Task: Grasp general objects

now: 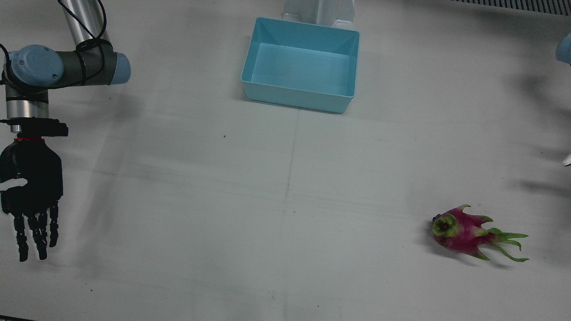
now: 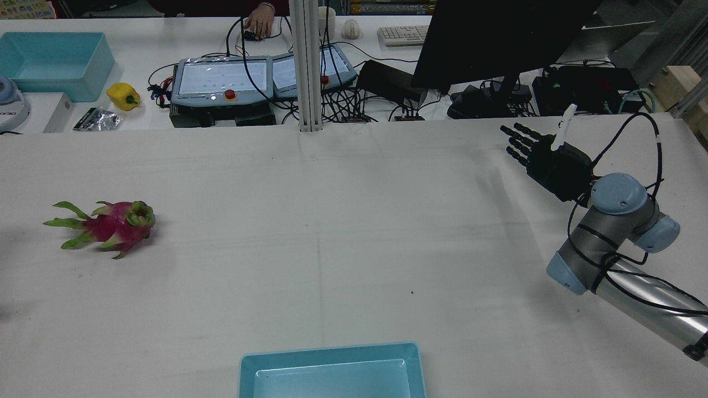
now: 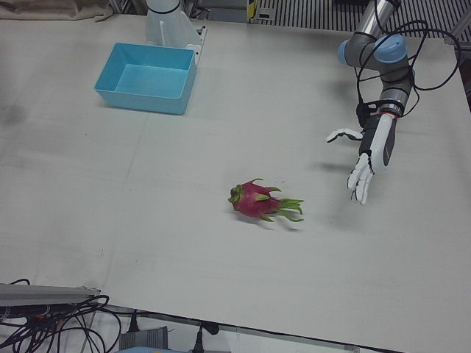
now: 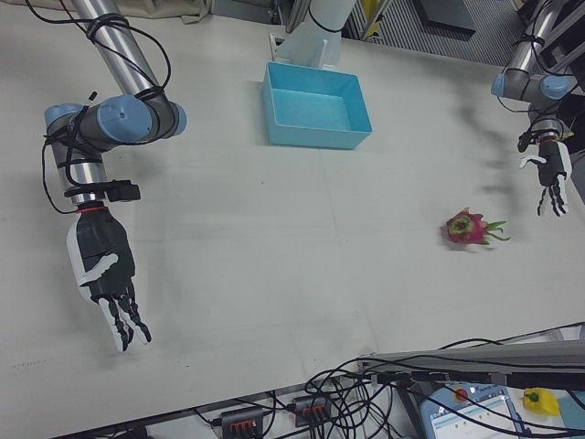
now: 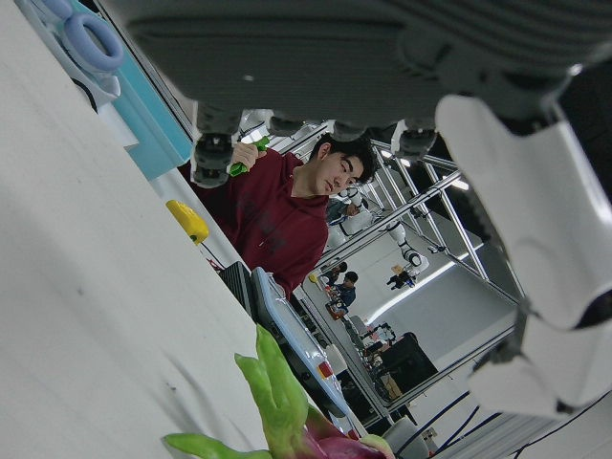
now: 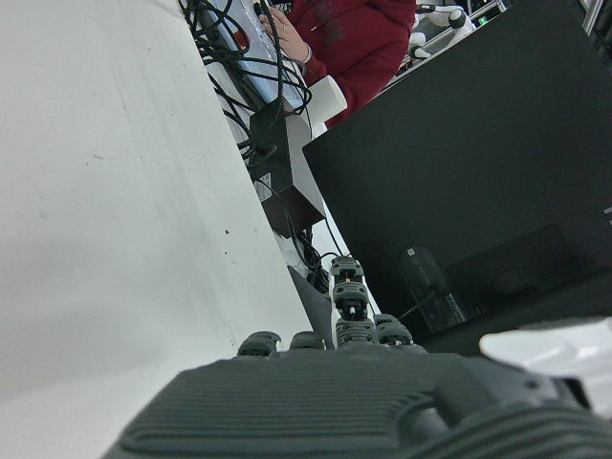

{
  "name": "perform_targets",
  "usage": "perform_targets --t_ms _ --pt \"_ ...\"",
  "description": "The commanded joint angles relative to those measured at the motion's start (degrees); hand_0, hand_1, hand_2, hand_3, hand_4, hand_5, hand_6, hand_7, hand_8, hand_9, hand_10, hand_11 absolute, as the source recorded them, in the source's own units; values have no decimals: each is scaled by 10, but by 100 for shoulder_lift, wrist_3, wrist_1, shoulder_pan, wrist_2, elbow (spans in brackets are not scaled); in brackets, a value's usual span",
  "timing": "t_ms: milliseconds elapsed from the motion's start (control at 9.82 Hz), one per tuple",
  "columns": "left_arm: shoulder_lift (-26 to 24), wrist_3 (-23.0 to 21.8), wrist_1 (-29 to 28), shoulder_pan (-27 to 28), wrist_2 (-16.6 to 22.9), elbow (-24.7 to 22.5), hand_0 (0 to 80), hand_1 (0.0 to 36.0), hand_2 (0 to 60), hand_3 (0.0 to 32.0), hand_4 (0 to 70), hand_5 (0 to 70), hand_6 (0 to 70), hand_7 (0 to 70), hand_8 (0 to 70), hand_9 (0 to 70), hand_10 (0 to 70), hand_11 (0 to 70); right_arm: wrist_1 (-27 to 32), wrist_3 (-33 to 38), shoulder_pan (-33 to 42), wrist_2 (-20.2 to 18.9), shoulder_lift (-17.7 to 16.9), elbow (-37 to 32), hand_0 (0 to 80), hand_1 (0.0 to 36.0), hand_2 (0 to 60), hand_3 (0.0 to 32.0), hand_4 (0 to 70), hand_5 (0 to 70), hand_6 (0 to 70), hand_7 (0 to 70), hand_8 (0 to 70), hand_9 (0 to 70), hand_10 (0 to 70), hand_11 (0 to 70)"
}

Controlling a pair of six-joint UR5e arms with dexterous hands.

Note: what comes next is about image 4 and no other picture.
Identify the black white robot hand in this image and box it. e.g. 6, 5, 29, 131
66, 208, 154, 354
518, 139, 572, 219

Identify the pink green dragon fruit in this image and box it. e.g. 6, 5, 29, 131
440, 207, 512, 251

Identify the grey corrugated panel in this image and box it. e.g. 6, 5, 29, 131
340, 0, 531, 65

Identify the black flat box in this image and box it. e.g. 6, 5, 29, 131
413, 0, 476, 36

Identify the grey aluminium beam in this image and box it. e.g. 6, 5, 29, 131
356, 340, 585, 392

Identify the black orange usb hub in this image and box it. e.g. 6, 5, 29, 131
220, 406, 266, 435
292, 393, 334, 426

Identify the yellow bell pepper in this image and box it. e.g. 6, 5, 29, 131
522, 387, 561, 417

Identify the light blue plastic bin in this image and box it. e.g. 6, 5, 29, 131
261, 61, 374, 151

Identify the blue grey teach pendant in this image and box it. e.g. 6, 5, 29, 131
419, 381, 534, 439

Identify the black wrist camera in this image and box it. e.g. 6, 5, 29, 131
105, 180, 142, 203
516, 129, 539, 155

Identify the thin black cable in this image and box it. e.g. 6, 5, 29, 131
436, 322, 585, 351

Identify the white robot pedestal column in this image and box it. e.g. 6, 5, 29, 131
269, 0, 357, 72

